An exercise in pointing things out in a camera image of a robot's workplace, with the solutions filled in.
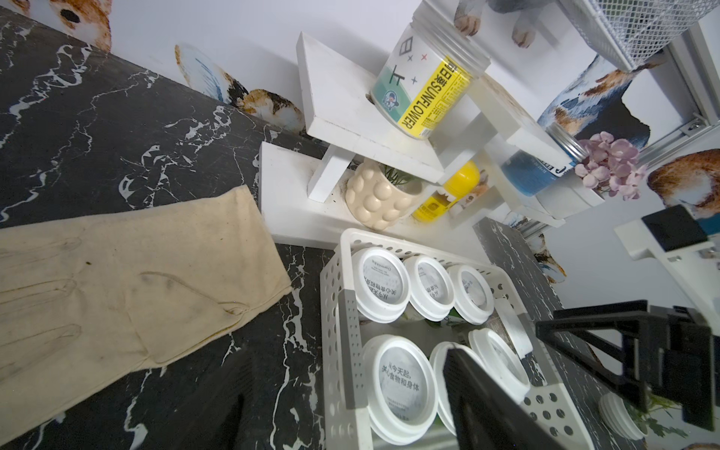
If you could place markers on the small white flower pot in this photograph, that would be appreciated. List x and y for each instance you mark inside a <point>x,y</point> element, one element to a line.
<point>634,425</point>

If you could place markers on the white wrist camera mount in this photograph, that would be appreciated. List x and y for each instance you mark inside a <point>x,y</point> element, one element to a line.
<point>676,240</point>

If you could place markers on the yellow jar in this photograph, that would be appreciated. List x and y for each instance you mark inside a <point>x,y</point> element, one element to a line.
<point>454,189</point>

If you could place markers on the green yellow tin can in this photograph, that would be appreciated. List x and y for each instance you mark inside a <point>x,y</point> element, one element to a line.
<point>428,71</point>

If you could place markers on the white wire wall basket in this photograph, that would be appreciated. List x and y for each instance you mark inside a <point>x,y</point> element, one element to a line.
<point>629,32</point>

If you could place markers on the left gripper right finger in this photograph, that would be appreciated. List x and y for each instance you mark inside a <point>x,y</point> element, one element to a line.
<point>623,331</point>

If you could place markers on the beige work glove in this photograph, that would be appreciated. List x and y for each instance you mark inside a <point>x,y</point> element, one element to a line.
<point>86,301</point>

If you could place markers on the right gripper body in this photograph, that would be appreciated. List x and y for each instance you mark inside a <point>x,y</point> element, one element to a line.
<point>683,363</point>

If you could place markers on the woven pot green plant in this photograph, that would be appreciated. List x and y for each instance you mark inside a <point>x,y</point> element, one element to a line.
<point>375,201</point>

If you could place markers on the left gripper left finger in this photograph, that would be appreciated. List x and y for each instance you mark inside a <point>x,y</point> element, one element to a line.
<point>485,417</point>

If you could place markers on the white tiered shelf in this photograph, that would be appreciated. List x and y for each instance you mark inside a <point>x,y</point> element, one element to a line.
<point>300,196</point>

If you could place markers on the blue white can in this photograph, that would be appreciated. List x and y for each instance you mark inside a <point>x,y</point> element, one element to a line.
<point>530,175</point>

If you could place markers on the pink flower pot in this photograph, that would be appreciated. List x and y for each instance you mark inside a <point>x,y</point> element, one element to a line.
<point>611,167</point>

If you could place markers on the white plastic basket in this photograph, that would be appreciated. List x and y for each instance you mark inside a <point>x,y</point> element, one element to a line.
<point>348,424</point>

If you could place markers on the yogurt cup back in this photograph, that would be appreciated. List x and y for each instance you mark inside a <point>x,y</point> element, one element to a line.
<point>432,294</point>
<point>381,284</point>
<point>402,391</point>
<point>474,301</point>

